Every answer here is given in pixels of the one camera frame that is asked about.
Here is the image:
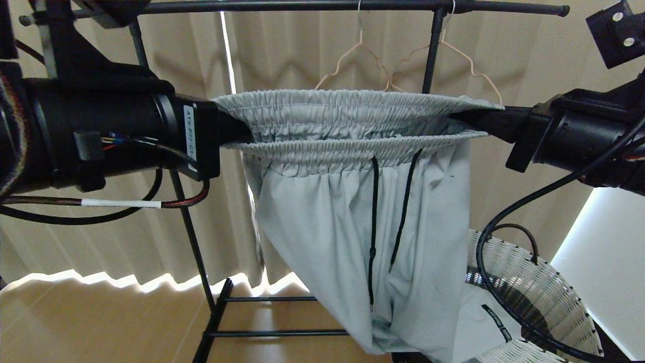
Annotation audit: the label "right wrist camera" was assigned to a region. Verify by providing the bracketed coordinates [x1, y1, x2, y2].
[586, 0, 645, 70]

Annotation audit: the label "white laundry basket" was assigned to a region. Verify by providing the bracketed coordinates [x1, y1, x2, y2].
[463, 223, 605, 363]

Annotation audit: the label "pink clothes hanger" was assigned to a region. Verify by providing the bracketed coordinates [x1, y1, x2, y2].
[314, 0, 393, 92]
[387, 0, 504, 106]

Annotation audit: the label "beige curtain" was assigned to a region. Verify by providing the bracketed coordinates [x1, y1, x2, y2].
[0, 0, 645, 293]

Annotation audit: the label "pale grey trousers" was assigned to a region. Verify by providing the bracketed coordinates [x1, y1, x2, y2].
[212, 88, 528, 363]

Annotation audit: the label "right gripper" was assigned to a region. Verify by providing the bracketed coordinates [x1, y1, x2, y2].
[506, 83, 645, 196]

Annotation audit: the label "black clothes rack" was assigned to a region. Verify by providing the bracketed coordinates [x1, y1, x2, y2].
[128, 0, 570, 363]

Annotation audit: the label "red black braided cable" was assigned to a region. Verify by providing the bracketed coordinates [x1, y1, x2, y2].
[0, 179, 211, 209]

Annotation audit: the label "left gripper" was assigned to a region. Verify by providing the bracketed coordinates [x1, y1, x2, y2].
[20, 78, 221, 193]

